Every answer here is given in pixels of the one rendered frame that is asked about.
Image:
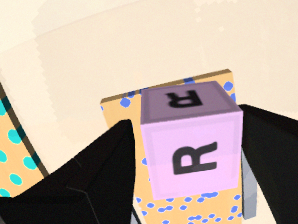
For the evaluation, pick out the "pink cube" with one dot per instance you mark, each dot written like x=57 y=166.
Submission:
x=192 y=138

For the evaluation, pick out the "orange strip with blue dots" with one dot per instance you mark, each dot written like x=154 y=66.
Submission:
x=221 y=207

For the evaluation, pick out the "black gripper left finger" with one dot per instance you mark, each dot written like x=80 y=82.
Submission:
x=95 y=187

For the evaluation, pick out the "peach strip with turquoise dots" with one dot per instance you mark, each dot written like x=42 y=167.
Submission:
x=20 y=167

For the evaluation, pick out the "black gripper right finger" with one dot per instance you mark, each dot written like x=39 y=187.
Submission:
x=270 y=144

